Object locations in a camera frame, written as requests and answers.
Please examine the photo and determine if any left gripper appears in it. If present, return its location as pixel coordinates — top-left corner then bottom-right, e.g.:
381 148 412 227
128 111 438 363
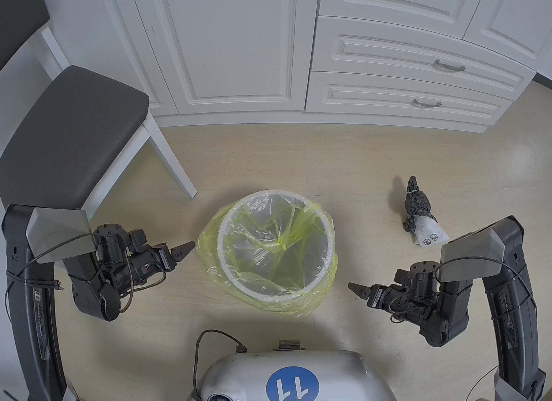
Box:
128 241 196 286

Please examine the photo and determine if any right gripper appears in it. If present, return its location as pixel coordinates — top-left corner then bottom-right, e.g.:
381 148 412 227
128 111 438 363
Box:
348 283 410 317

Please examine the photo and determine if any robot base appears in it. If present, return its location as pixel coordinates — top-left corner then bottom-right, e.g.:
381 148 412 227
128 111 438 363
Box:
202 340 394 401

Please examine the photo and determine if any yellow-green plastic bag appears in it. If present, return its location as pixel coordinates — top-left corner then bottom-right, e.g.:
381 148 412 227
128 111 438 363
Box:
197 192 340 317

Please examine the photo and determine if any white trash bin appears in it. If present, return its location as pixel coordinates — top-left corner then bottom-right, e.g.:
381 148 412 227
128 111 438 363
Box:
216 190 337 303

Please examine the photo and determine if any crumpled black plastic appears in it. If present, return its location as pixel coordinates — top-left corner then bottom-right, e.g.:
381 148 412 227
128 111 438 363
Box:
400 176 434 234

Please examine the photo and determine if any crumpled white paper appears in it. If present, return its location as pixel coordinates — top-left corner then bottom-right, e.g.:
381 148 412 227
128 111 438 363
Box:
411 216 450 248

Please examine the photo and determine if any white chair grey seat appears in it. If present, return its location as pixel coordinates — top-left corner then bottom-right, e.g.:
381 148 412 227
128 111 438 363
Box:
0 0 198 220

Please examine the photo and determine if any white wardrobe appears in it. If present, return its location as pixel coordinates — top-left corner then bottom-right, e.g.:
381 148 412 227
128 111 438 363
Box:
88 0 552 134

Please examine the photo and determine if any black cable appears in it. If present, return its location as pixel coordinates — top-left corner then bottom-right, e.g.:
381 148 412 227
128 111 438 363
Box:
433 256 535 305
3 232 99 318
192 329 247 400

